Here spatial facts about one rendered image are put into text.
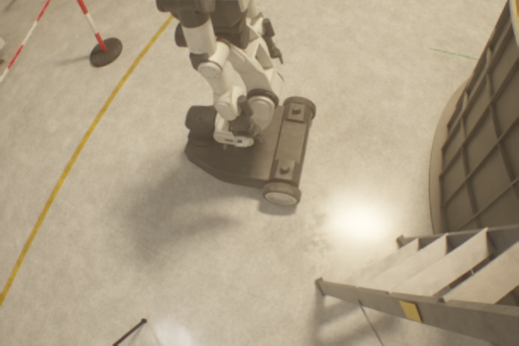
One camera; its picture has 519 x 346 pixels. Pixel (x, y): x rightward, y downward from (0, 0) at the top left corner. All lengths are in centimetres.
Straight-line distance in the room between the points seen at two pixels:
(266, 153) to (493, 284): 151
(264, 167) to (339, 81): 85
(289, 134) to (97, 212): 124
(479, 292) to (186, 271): 159
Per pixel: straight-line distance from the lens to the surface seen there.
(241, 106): 143
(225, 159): 206
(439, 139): 244
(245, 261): 203
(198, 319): 203
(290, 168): 196
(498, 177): 168
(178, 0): 107
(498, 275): 89
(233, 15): 129
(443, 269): 116
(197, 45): 118
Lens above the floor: 197
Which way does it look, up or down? 60 degrees down
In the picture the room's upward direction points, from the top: 11 degrees counter-clockwise
